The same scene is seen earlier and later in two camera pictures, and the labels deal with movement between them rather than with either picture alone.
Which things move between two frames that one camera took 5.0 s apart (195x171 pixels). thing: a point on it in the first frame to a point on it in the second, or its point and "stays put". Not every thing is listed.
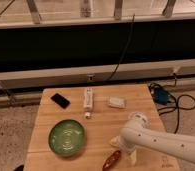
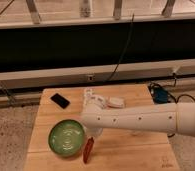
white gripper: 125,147 to 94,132
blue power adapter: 160,96 stays put
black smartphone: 60,100 stays put
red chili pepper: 112,160 to 87,150
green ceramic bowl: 66,137 stays put
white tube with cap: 88,102 stays put
